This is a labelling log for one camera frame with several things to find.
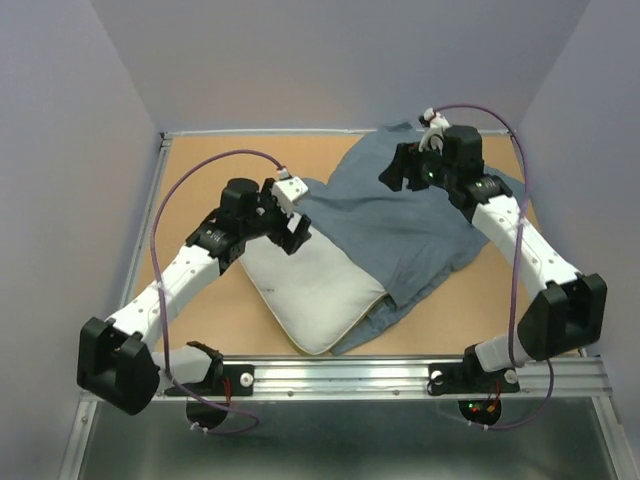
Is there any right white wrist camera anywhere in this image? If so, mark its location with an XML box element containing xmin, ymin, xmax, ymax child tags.
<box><xmin>418</xmin><ymin>108</ymin><xmax>450</xmax><ymax>152</ymax></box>

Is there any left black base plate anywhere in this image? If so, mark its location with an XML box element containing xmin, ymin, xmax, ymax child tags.
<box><xmin>178</xmin><ymin>362</ymin><xmax>255</xmax><ymax>397</ymax></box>

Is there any white pillow yellow edge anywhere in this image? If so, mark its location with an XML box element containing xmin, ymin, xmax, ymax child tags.
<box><xmin>240</xmin><ymin>229</ymin><xmax>387</xmax><ymax>355</ymax></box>

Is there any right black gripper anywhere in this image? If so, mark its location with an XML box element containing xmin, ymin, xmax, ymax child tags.
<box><xmin>374</xmin><ymin>139</ymin><xmax>454</xmax><ymax>194</ymax></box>

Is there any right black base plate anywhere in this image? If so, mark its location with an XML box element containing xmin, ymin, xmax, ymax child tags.
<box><xmin>427</xmin><ymin>361</ymin><xmax>520</xmax><ymax>396</ymax></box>

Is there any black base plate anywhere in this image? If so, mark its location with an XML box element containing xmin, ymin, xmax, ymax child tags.
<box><xmin>427</xmin><ymin>361</ymin><xmax>520</xmax><ymax>396</ymax></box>
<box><xmin>178</xmin><ymin>362</ymin><xmax>255</xmax><ymax>397</ymax></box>

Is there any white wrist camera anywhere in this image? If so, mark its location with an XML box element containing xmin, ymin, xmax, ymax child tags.
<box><xmin>272</xmin><ymin>176</ymin><xmax>309</xmax><ymax>208</ymax></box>
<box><xmin>418</xmin><ymin>108</ymin><xmax>450</xmax><ymax>152</ymax></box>

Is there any blue grey pillowcase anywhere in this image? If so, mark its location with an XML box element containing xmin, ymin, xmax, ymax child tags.
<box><xmin>298</xmin><ymin>122</ymin><xmax>489</xmax><ymax>355</ymax></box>

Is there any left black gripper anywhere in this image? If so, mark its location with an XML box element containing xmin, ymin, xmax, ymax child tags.
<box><xmin>242</xmin><ymin>179</ymin><xmax>311</xmax><ymax>255</ymax></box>

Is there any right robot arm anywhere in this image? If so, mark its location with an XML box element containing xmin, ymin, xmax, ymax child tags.
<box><xmin>379</xmin><ymin>125</ymin><xmax>607</xmax><ymax>395</ymax></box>

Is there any aluminium front rail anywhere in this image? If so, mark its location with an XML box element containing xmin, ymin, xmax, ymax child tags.
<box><xmin>224</xmin><ymin>355</ymin><xmax>612</xmax><ymax>402</ymax></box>

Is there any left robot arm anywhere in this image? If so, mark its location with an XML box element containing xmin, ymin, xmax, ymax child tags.
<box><xmin>77</xmin><ymin>170</ymin><xmax>311</xmax><ymax>415</ymax></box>

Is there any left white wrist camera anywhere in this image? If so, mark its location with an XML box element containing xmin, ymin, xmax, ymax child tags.
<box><xmin>272</xmin><ymin>176</ymin><xmax>309</xmax><ymax>208</ymax></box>

